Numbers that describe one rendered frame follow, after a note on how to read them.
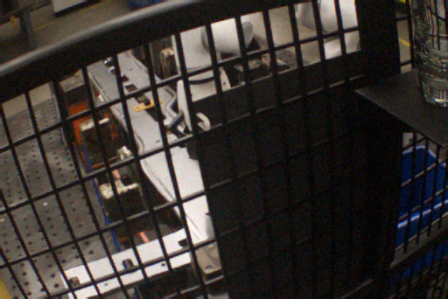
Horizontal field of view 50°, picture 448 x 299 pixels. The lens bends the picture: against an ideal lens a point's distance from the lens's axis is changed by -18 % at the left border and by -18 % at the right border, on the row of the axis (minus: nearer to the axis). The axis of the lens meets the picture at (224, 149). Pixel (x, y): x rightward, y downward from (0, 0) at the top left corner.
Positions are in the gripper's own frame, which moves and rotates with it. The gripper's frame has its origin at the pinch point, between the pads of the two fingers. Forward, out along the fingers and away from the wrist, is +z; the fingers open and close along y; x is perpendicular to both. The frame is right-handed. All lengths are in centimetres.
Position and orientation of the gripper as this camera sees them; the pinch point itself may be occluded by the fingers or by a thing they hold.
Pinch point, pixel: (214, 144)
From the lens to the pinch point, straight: 114.8
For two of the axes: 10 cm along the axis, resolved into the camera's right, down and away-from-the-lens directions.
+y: -8.9, 3.5, -3.1
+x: 4.4, 4.0, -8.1
